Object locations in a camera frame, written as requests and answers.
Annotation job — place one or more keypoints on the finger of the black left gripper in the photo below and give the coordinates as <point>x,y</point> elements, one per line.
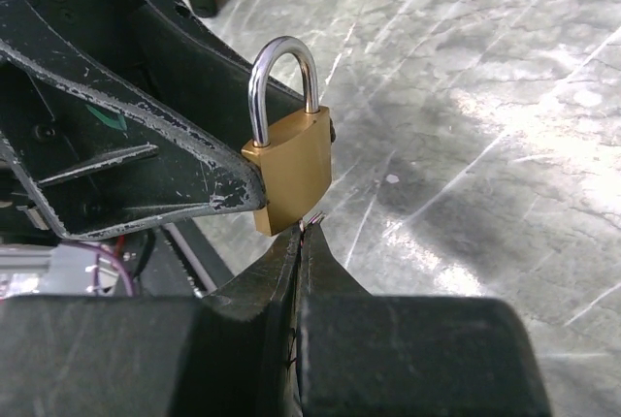
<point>87,149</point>
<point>194,72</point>

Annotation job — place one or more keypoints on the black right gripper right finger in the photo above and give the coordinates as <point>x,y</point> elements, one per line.
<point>366,355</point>

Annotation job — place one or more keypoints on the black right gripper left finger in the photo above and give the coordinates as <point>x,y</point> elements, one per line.
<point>230,353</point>

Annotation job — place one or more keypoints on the small brass padlock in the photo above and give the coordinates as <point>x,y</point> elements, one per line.
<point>294,154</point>

